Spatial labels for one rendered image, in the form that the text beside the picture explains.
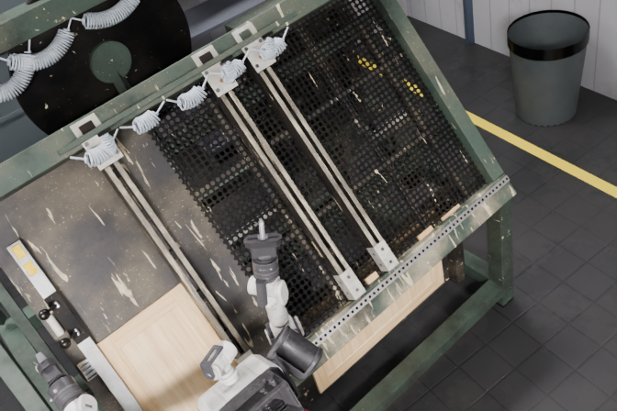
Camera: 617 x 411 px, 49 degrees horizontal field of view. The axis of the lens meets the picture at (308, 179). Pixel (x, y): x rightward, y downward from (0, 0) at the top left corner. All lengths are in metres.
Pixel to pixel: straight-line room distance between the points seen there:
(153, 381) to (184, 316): 0.26
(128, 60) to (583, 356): 2.62
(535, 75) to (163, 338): 3.13
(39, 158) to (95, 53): 0.60
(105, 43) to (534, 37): 3.22
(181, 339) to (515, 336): 1.89
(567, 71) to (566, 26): 0.43
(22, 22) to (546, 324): 2.90
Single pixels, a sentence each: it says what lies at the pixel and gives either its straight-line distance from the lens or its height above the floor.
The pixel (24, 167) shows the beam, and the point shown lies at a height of 1.86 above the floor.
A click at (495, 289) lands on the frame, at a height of 0.18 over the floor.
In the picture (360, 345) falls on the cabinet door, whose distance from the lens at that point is 3.42.
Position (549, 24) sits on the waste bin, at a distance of 5.14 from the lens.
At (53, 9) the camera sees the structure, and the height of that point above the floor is 2.16.
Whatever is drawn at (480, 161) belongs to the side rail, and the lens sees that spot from 3.24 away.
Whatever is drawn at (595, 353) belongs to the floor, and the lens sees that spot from 3.78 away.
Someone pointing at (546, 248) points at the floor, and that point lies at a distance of 4.20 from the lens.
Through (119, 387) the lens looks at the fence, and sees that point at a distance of 2.61.
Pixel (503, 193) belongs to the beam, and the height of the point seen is 0.85.
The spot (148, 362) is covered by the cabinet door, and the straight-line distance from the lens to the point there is 2.63.
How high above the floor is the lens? 3.10
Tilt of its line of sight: 40 degrees down
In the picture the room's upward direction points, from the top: 16 degrees counter-clockwise
